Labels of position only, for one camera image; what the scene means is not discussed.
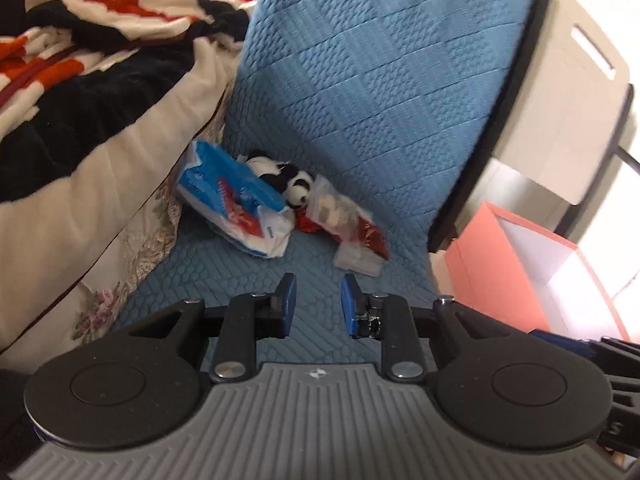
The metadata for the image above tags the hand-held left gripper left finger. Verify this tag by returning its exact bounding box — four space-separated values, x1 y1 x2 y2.
115 273 297 383

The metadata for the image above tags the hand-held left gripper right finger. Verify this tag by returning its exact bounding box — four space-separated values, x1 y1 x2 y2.
340 273 531 385

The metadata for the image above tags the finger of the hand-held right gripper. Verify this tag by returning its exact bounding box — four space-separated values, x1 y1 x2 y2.
529 329 608 361

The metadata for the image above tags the small clear plastic packet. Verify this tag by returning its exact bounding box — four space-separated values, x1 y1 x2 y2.
334 241 385 277

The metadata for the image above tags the shiny red foil packet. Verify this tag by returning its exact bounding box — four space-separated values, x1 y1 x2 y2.
350 210 391 262

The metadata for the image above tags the red printed snack packet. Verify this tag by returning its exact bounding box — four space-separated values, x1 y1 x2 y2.
294 207 323 233

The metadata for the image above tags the pink cardboard box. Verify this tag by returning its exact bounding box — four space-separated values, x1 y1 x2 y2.
445 202 632 343

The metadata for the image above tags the panda plush toy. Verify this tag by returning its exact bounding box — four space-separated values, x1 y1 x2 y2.
239 152 317 211

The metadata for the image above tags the blue white tissue pack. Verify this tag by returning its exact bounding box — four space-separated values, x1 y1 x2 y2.
176 140 297 259

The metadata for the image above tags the cream floral bed quilt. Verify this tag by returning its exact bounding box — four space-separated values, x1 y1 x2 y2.
0 37 246 361

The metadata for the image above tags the blue quilted chair cover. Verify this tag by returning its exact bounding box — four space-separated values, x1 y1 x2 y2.
112 0 533 366

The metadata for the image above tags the beige folding chair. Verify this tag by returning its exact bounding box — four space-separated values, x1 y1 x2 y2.
427 0 640 256

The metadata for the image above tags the red white black striped blanket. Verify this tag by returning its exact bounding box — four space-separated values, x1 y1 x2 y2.
0 0 261 203

